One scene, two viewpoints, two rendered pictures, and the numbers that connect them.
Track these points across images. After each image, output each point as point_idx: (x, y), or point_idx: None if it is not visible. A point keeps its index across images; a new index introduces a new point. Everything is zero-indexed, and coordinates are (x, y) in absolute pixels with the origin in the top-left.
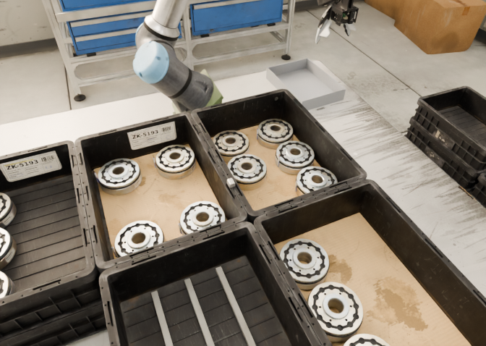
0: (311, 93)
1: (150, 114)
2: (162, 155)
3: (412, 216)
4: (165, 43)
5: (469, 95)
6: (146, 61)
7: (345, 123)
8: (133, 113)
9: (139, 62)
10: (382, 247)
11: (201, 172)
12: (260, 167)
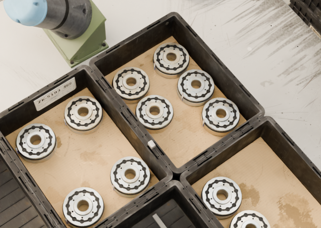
0: None
1: (15, 31)
2: (70, 113)
3: (306, 115)
4: None
5: None
6: (22, 6)
7: (235, 7)
8: None
9: (12, 6)
10: (281, 167)
11: (110, 120)
12: (167, 108)
